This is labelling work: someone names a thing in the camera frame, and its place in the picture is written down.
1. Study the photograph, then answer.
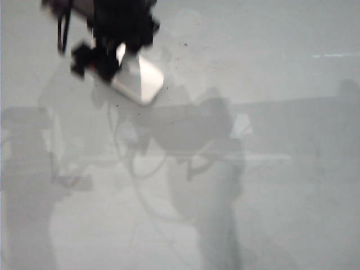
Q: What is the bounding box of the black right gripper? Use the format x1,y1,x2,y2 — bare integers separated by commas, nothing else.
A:
70,0,161,86

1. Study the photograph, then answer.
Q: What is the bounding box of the white whiteboard eraser black felt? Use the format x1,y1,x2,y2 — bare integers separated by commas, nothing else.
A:
110,42,165,107

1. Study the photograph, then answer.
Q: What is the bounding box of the white glossy whiteboard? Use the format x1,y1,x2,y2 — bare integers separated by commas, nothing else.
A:
0,0,360,270

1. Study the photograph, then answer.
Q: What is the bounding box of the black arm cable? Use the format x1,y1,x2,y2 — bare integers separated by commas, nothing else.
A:
56,0,72,55

